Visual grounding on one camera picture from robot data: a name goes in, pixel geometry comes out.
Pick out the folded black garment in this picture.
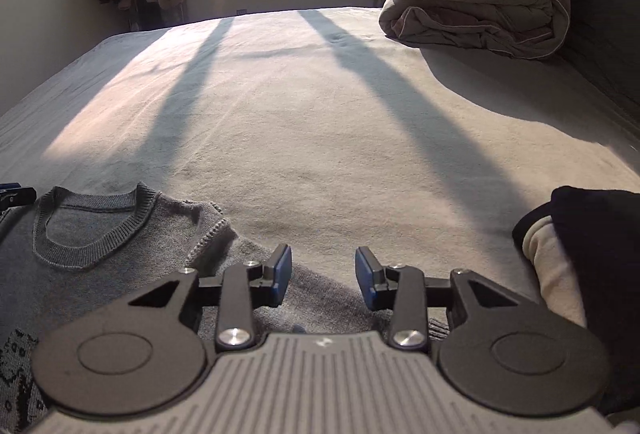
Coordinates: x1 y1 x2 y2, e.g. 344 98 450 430
512 185 640 417

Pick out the folded cream garment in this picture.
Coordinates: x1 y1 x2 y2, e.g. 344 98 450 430
521 218 590 330

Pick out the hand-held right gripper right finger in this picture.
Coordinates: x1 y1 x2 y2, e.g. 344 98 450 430
354 246 522 351

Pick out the grey quilted headboard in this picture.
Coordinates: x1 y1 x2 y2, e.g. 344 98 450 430
560 0 640 127

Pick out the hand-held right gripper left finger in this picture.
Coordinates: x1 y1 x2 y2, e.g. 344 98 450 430
127 243 294 351

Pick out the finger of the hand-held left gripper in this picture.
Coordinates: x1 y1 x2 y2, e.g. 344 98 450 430
0 182 38 211

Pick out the grey patterned knit sweater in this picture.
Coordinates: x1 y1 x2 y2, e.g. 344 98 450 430
0 182 451 434

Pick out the grey bed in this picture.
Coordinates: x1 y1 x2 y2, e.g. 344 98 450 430
0 5 640 330

